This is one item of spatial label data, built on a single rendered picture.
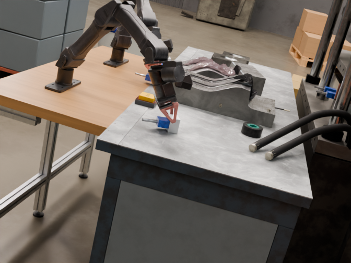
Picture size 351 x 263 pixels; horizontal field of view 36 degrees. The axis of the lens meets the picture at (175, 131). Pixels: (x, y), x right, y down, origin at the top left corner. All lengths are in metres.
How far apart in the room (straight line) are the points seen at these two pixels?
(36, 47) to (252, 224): 3.02
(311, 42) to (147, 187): 7.39
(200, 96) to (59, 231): 0.99
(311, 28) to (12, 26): 6.12
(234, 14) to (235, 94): 9.07
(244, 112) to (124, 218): 0.74
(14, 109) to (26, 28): 2.49
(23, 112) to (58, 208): 1.02
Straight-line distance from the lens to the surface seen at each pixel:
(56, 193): 3.05
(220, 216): 1.76
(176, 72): 1.77
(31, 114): 1.95
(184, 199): 1.75
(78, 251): 2.60
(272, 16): 12.39
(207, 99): 2.26
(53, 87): 2.13
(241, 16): 11.31
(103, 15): 1.96
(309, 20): 9.54
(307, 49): 8.99
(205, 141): 1.91
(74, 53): 2.10
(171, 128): 1.90
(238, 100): 2.25
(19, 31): 4.49
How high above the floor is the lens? 1.44
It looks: 19 degrees down
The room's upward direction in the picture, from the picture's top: 13 degrees clockwise
